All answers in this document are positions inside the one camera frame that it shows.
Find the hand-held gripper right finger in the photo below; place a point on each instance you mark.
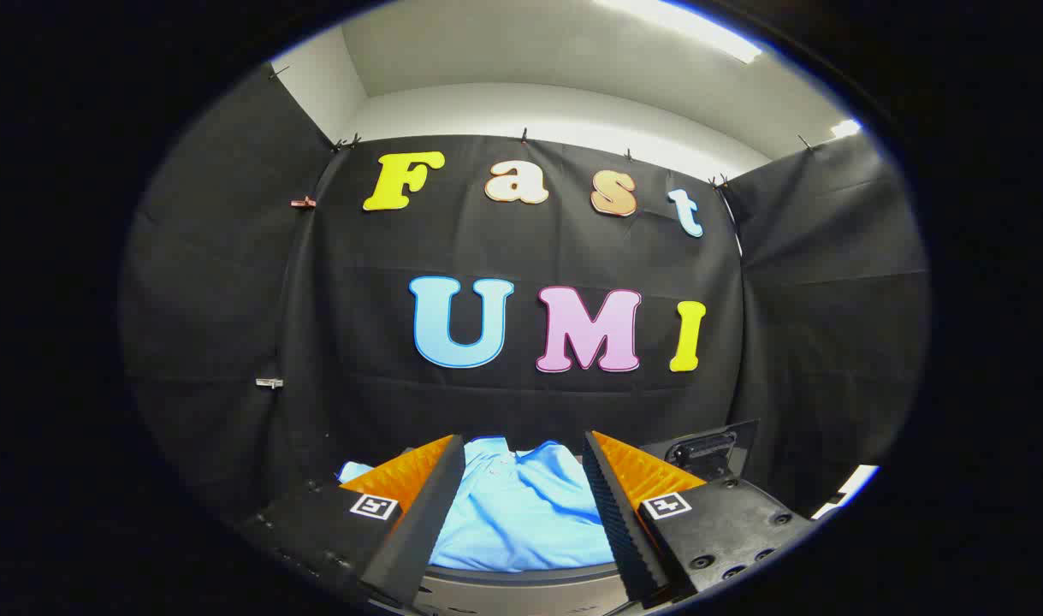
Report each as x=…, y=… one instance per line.
x=621, y=522

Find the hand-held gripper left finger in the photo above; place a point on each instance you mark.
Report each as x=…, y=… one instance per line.
x=427, y=513

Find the light blue shirt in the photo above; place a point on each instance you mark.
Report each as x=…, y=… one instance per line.
x=521, y=513

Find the silver clip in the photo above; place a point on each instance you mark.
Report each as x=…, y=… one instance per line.
x=269, y=383

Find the black backdrop cloth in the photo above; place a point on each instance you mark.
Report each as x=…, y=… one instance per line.
x=521, y=248

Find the small ceiling light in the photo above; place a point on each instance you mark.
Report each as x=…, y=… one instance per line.
x=846, y=128

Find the long ceiling light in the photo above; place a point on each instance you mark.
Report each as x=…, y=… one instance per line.
x=684, y=26

